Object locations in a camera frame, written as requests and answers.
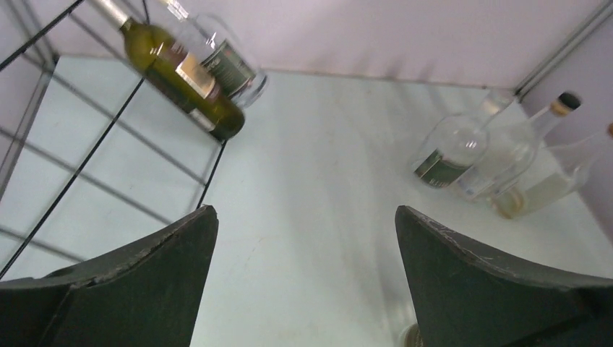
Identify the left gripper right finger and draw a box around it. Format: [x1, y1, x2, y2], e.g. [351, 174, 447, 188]
[395, 206, 612, 346]

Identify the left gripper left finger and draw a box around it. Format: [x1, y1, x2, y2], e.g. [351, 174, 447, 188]
[1, 205, 219, 346]

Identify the clear bottle copper cap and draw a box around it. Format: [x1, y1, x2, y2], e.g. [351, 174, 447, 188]
[453, 91, 582, 201]

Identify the clear bottle white cap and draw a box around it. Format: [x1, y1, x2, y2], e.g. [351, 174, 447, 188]
[409, 89, 515, 189]

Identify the clear bottle black cap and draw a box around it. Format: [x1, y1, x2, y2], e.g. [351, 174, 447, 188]
[488, 124, 612, 219]

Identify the green wine bottle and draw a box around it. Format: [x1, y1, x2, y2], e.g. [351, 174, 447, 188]
[91, 1, 245, 141]

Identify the clear bottle dark green label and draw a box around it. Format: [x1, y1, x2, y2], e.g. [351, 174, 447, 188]
[161, 1, 267, 109]

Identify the tall clear bottle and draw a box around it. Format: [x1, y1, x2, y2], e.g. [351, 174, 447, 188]
[398, 324, 425, 347]

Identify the black wire wine rack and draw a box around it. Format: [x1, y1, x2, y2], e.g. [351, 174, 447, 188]
[1, 1, 226, 281]

